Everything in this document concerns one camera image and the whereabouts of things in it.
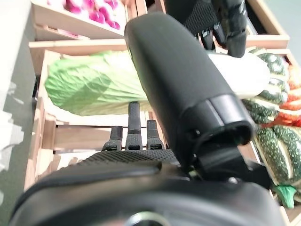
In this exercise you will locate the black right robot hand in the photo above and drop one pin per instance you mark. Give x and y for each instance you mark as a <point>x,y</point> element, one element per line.
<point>183,82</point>

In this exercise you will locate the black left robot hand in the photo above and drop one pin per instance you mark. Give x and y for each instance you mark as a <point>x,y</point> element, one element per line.
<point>211,18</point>

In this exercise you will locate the napa cabbage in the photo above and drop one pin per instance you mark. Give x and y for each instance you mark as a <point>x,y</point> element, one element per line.
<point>82,82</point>

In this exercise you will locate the wooden display shelf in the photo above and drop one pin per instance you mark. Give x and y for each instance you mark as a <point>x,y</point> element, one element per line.
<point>268,41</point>

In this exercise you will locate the large green striped pumpkin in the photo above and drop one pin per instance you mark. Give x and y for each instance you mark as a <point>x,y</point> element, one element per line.
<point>275,70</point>

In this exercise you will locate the purple white turnip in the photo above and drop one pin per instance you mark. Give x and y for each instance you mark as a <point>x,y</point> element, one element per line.
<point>97,17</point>
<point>114,24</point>
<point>73,5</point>

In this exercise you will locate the orange striped pumpkin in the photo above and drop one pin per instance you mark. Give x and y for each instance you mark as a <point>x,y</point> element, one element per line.
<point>294,110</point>

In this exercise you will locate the small green striped pumpkin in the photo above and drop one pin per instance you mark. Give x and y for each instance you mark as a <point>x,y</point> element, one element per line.
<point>277,153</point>

